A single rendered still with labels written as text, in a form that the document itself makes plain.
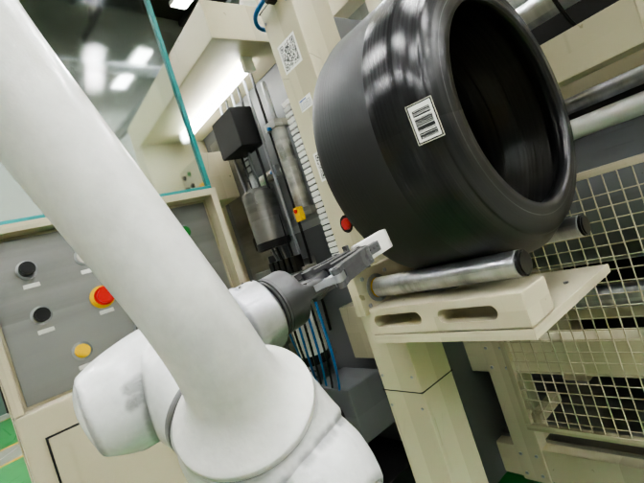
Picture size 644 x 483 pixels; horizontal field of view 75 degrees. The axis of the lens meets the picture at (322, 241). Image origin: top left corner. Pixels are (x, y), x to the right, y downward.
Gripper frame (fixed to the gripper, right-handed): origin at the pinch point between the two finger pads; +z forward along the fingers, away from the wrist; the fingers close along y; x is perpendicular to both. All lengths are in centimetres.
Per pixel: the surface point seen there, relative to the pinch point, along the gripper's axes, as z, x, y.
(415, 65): 13.8, -21.8, -9.8
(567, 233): 44.7, 17.4, -8.0
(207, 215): 9, -19, 63
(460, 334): 13.4, 22.5, 2.4
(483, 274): 17.0, 13.2, -4.4
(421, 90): 12.5, -18.0, -9.9
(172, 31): 594, -610, 969
